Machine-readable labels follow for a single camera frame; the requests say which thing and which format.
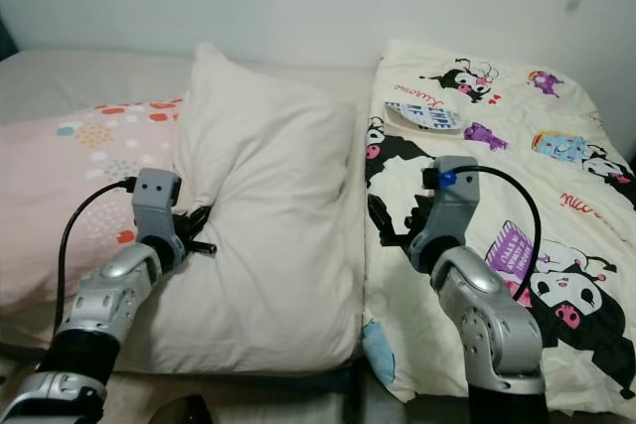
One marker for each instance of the cream white pillow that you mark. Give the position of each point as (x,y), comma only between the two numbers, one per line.
(268,245)

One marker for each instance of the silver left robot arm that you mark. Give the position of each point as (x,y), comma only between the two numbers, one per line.
(104,305)

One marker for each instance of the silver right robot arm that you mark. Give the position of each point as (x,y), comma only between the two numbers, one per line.
(482,325)

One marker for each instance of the pink dotted blanket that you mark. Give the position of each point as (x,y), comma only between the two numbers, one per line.
(50,196)

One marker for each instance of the cream cartoon print blanket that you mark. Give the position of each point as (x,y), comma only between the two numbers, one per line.
(517,111)

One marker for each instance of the dark robot leg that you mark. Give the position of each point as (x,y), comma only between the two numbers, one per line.
(181,411)

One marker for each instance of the grey bed sheet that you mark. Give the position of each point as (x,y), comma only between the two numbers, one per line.
(89,76)

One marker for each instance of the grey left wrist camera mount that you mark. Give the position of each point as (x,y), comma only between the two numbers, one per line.
(156,201)

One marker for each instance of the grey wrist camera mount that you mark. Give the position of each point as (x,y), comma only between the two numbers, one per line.
(156,201)
(455,196)

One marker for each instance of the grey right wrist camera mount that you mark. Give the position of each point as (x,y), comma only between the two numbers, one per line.
(455,196)

